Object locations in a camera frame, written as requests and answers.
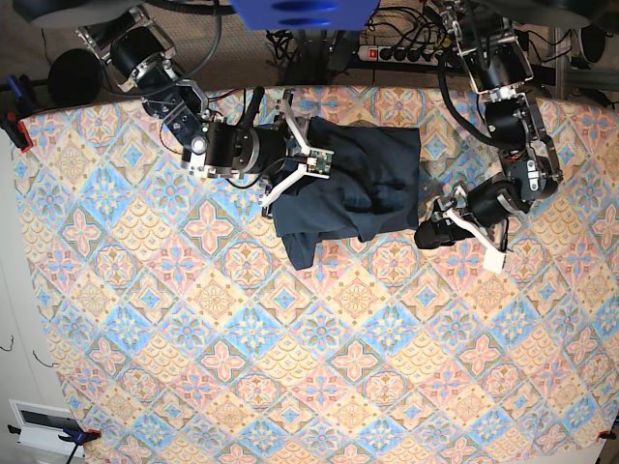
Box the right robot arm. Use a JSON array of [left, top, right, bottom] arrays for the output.
[[77, 6, 310, 211]]

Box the black round stand base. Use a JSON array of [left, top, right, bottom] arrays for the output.
[[47, 48, 103, 107]]

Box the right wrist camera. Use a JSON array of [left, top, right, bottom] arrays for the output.
[[306, 148, 334, 179]]

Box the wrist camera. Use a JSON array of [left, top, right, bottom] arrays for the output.
[[483, 247, 506, 274], [306, 148, 334, 179]]

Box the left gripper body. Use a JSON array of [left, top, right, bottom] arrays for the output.
[[432, 180, 530, 241]]

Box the patterned tablecloth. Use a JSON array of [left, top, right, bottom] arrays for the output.
[[12, 100, 618, 463]]

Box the blue orange clamp lower left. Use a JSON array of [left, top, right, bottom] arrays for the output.
[[7, 423, 103, 460]]

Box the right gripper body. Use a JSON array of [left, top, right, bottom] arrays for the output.
[[181, 88, 310, 217]]

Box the orange clamp lower right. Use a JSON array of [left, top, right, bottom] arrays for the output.
[[598, 430, 617, 441]]

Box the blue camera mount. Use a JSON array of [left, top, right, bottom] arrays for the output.
[[230, 0, 379, 31]]

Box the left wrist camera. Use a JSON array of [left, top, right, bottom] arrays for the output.
[[483, 247, 506, 274]]

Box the white power strip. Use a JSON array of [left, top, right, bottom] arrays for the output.
[[357, 45, 442, 66]]

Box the black speaker upper right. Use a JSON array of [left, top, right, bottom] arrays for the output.
[[577, 24, 606, 63]]

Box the dark blue t-shirt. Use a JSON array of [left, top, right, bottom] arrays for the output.
[[272, 117, 421, 271]]

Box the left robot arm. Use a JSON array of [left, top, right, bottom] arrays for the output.
[[414, 1, 563, 249]]

